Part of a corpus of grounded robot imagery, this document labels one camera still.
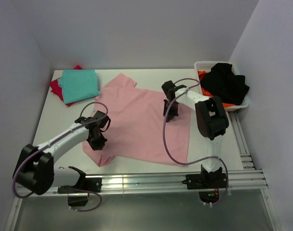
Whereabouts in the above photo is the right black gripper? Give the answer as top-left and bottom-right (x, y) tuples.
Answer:
(164, 99), (180, 122)

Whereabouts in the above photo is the pink t shirt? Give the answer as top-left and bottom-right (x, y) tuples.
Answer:
(82, 74), (191, 167)

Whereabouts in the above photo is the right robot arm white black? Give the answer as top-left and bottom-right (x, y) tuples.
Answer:
(161, 80), (229, 188)

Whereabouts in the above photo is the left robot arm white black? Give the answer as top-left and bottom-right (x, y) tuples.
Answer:
(12, 111), (111, 198)

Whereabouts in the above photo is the orange t shirt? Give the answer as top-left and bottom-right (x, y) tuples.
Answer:
(198, 71), (235, 108)

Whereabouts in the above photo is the folded teal t shirt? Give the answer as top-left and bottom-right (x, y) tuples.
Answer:
(57, 69), (100, 104)

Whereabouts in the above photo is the black t shirt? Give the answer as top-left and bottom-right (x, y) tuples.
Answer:
(200, 63), (250, 106)

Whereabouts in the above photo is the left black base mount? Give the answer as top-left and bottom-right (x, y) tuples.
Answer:
(57, 166), (103, 212)

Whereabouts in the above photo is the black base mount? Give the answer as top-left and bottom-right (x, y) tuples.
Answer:
(182, 167), (228, 205)
(57, 166), (103, 212)

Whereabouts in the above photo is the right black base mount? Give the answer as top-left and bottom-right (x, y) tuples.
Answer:
(182, 167), (228, 205)

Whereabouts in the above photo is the aluminium rail frame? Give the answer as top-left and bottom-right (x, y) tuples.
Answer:
(4, 113), (282, 231)

